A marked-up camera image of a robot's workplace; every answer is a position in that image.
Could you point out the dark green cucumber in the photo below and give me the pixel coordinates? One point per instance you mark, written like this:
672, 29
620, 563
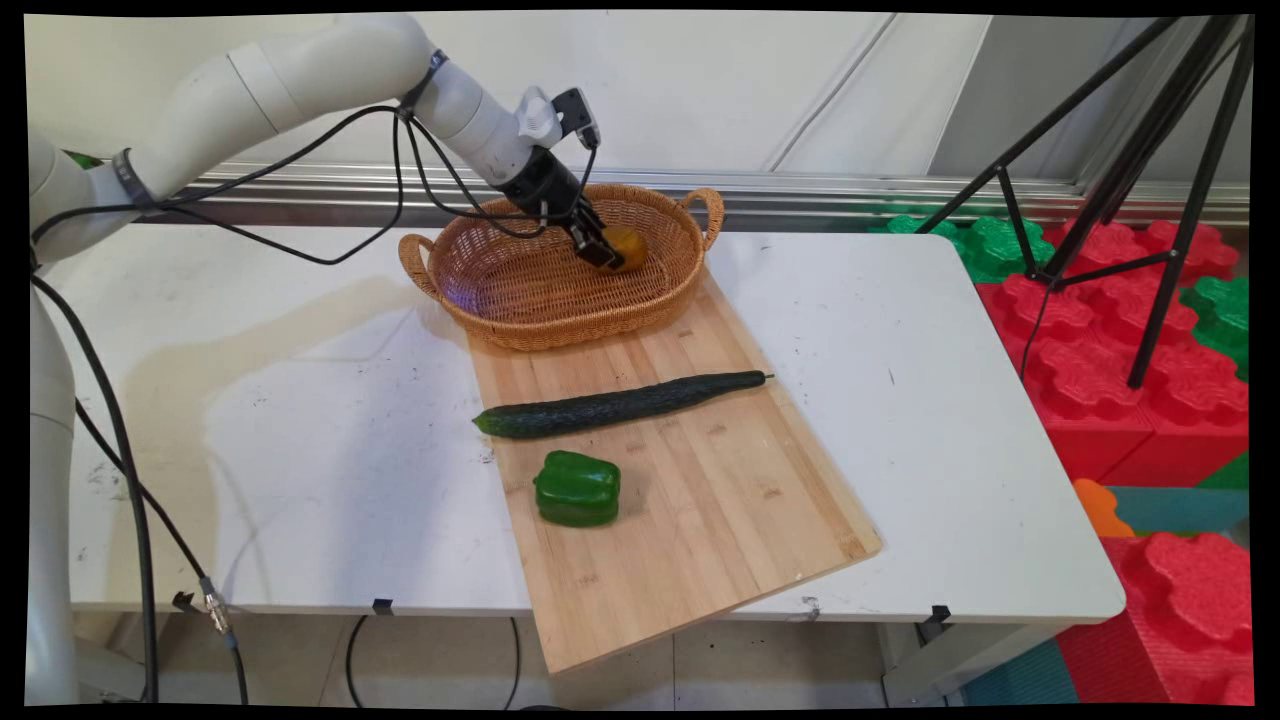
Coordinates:
620, 403

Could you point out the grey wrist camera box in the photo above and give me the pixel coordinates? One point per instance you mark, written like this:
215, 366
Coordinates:
577, 115

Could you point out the teal foam mat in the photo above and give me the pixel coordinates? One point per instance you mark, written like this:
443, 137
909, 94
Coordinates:
1180, 510

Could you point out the green foam block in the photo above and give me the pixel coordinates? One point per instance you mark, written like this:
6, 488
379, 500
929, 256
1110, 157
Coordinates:
1220, 320
985, 245

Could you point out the white ribbed camera mount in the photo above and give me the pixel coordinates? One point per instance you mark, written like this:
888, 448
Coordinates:
538, 118

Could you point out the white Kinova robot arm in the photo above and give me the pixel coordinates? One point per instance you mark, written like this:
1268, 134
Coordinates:
300, 70

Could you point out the brown potato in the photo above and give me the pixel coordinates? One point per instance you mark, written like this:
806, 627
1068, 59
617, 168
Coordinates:
632, 250

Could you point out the green bell pepper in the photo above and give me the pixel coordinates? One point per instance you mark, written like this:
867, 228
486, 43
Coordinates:
578, 490

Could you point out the orange foam piece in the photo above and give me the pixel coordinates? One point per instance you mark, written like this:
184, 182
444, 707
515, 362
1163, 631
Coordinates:
1098, 510

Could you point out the black tripod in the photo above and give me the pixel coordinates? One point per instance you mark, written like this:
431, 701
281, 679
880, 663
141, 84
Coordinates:
1160, 150

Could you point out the large red foam block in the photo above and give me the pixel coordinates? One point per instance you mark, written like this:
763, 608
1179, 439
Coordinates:
1100, 370

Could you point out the bamboo cutting board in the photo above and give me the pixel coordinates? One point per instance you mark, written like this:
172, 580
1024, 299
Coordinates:
700, 500

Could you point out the white table leg brace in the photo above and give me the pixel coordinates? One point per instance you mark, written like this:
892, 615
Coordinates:
950, 660

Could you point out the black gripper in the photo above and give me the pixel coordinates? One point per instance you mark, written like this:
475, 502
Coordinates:
545, 185

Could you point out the woven wicker basket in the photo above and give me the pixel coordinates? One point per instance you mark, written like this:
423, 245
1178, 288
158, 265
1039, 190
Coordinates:
560, 300

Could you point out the aluminium wall rail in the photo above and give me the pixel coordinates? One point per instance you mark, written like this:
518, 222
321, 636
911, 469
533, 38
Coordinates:
850, 195

